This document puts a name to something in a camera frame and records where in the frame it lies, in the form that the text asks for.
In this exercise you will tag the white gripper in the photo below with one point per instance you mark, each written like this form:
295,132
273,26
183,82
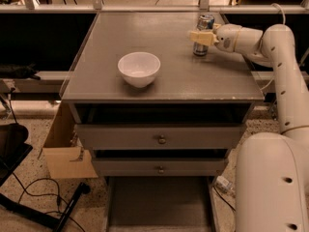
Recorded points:
226,36

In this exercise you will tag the silver blue redbull can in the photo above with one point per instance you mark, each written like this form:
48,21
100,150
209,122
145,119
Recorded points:
205,22

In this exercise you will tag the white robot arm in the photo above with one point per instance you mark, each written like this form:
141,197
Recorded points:
272,171

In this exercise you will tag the grey drawer cabinet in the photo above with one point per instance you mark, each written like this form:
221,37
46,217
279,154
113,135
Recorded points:
215,91

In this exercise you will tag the grey top drawer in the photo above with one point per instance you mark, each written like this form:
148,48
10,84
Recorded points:
100,137

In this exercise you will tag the grey middle drawer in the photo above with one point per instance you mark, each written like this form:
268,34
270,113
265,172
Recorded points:
159,167

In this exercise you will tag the grey open bottom drawer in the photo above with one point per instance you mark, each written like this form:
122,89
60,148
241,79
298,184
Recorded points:
160,204

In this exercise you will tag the white ceramic bowl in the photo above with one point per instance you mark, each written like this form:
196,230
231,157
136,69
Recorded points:
139,69

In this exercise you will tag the cardboard box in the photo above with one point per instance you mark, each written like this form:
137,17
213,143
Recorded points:
65,156

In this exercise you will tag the metal rail frame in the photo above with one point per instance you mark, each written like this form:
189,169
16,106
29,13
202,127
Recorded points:
25,40

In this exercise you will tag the black cloth on rail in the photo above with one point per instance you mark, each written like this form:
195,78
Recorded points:
13,71

